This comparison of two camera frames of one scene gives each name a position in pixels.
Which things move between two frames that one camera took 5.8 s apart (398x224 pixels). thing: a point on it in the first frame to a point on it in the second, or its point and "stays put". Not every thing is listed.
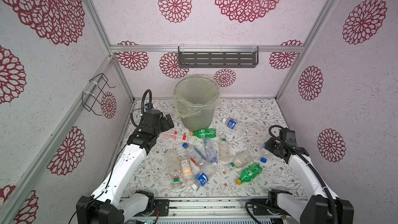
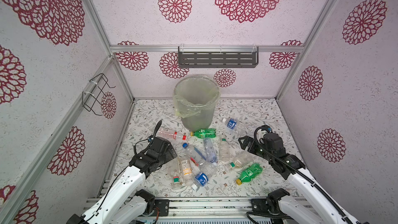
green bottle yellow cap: x=252 y=172 stays put
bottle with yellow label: x=186 y=168 stays put
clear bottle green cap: x=244 y=160 stays put
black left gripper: x=166 y=126 to x=168 y=154
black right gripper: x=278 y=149 to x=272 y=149
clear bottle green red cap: x=173 y=164 stays put
